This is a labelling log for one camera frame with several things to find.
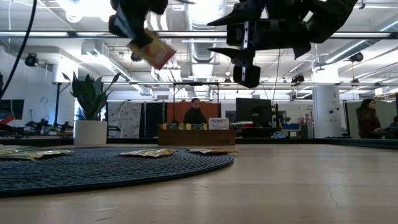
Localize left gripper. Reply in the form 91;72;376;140
108;0;169;49

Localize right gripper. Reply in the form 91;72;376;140
207;0;312;89

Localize white orange Tazo tea bag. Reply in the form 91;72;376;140
208;117;230;131

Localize yellow dark tea bag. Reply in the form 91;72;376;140
161;122;187;131

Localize wooden tea organizer box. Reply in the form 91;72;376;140
157;123;236;146

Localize yellow lemon tea bag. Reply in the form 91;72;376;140
0;148;29;158
21;149;74;161

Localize black computer monitor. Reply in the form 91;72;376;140
235;97;273;127

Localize orange partition panel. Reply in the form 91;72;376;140
167;100;221;126

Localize patterned white cloth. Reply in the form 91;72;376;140
107;101;143;139

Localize person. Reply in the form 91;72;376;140
356;98;383;139
387;114;398;140
183;97;208;125

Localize snake plant in white pot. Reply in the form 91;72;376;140
61;72;121;146

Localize white round pillar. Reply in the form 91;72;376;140
312;85;343;139

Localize round dark woven placemat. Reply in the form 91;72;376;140
0;146;234;197

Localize green partition panel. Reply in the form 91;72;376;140
344;100;398;140

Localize black metal stand frame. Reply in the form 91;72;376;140
172;81;221;125

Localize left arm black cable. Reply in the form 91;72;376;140
0;0;39;100

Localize dark wall screen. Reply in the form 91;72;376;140
0;98;25;121

